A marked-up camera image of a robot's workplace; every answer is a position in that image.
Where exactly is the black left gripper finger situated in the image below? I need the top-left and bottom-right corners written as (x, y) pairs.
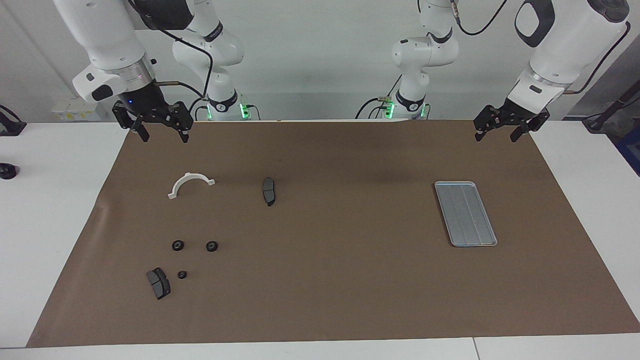
top-left (474, 105), bottom-right (507, 142)
top-left (510, 112), bottom-right (551, 142)

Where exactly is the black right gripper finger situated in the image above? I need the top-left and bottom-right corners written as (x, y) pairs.
top-left (167, 101), bottom-right (194, 144)
top-left (112, 102), bottom-right (150, 142)

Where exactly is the silver metal tray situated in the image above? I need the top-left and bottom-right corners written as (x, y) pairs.
top-left (434, 181), bottom-right (498, 248)

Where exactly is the black stand pole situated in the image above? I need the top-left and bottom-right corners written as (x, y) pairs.
top-left (582, 82), bottom-right (640, 133)

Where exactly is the blue crate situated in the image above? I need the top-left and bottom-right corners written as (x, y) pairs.
top-left (615, 125), bottom-right (640, 177)

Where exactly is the black table clamp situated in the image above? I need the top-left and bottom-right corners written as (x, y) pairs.
top-left (0, 105), bottom-right (27, 137)

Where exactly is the wide grey brake pad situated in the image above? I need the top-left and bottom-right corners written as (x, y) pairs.
top-left (146, 267), bottom-right (172, 300)

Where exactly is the brown paper table mat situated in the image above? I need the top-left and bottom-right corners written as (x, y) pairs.
top-left (26, 119), bottom-right (640, 348)

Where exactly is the black base cable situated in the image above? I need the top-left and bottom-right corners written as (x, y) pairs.
top-left (188, 96), bottom-right (208, 122)
top-left (355, 75), bottom-right (403, 120)

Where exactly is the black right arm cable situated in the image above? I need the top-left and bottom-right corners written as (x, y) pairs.
top-left (127, 0), bottom-right (215, 101)

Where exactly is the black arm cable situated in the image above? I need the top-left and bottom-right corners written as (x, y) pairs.
top-left (450, 0), bottom-right (632, 96)
top-left (127, 0), bottom-right (215, 101)

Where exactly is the white curved plastic bracket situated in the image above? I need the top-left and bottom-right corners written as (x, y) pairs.
top-left (167, 172), bottom-right (216, 200)

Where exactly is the white wall socket box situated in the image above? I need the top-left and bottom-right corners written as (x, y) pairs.
top-left (51, 97), bottom-right (108, 122)

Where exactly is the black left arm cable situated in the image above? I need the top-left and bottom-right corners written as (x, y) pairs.
top-left (450, 0), bottom-right (632, 96)

